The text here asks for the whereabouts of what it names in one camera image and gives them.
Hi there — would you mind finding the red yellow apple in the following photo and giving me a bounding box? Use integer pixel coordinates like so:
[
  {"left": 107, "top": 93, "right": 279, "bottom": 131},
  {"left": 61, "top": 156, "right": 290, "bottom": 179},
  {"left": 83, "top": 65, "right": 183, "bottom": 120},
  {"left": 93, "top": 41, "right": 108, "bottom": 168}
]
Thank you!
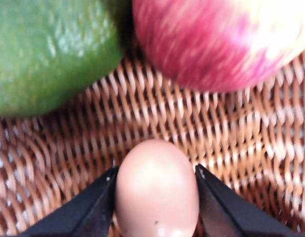
[{"left": 132, "top": 0, "right": 305, "bottom": 92}]

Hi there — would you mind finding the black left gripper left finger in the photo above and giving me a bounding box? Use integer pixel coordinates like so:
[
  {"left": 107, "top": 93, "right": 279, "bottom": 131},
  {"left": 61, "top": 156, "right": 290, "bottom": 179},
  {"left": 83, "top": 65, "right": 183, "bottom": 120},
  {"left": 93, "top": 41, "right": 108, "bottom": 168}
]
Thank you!
[{"left": 18, "top": 165, "right": 120, "bottom": 237}]

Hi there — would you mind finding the beige egg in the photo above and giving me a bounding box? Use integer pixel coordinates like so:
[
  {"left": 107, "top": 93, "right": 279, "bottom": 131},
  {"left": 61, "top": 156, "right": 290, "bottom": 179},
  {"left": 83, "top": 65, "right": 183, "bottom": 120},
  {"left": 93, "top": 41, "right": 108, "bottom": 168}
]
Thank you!
[{"left": 115, "top": 138, "right": 199, "bottom": 237}]

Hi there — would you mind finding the brown wicker basket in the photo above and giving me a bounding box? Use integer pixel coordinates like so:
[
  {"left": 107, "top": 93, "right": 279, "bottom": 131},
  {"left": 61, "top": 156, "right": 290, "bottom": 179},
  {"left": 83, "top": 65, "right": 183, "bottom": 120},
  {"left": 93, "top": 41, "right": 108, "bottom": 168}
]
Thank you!
[{"left": 0, "top": 44, "right": 305, "bottom": 237}]

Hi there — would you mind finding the green avocado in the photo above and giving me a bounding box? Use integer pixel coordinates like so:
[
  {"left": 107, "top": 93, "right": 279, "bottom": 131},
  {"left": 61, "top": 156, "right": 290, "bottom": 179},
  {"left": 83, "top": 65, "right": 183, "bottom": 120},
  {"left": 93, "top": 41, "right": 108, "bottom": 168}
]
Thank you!
[{"left": 0, "top": 0, "right": 132, "bottom": 117}]

